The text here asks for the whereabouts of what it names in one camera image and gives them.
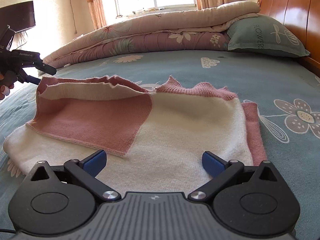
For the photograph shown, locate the orange wooden headboard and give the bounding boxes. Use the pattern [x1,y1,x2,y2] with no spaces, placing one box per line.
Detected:
[258,0,320,76]

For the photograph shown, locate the pink and white knit sweater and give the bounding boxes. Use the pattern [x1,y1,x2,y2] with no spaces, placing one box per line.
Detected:
[3,76,266,194]

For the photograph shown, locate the folded floral quilt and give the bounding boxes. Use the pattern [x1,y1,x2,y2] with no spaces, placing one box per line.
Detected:
[43,1,260,68]

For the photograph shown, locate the blue floral bed sheet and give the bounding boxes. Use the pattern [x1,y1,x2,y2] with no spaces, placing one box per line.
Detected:
[0,49,320,240]

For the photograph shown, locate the green flower pillow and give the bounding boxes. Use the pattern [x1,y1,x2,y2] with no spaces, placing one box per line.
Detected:
[227,15,310,57]

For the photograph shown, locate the dark wall television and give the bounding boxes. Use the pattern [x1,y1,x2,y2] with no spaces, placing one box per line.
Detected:
[0,1,36,33]

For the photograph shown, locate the pink striped curtain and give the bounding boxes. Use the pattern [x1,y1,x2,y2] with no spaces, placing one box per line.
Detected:
[87,0,106,29]

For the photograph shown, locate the person's left hand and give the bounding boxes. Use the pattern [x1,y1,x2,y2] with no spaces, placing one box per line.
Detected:
[0,84,14,101]

